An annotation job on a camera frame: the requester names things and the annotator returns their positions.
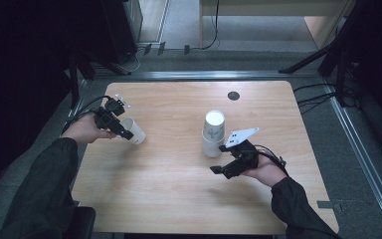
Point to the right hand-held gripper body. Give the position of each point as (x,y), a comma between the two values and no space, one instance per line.
(247,157)

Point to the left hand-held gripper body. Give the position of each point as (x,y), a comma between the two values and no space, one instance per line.
(106,118)

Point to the person's right hand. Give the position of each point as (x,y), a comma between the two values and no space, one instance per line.
(267,171)

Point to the person's left hand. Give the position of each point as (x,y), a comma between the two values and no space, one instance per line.
(83,129)

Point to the black metal stand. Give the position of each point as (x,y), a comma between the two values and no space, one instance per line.
(74,83)

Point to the black round table grommet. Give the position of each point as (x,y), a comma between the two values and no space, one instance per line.
(233,96)

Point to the small black floor block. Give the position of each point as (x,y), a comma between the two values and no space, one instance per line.
(186,49)
(161,48)
(147,49)

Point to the black cabinet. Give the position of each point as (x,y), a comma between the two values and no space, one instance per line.
(119,26)

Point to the grey tape piece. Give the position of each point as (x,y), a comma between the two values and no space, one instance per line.
(326,204)

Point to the black chair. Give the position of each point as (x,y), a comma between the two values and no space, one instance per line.
(81,222)

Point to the black tripod stand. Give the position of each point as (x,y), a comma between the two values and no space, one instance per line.
(311,58)

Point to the light wooden desk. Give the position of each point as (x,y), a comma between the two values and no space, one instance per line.
(262,8)

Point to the long metal floor rail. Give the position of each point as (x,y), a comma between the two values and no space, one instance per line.
(195,75)
(359,149)
(82,89)

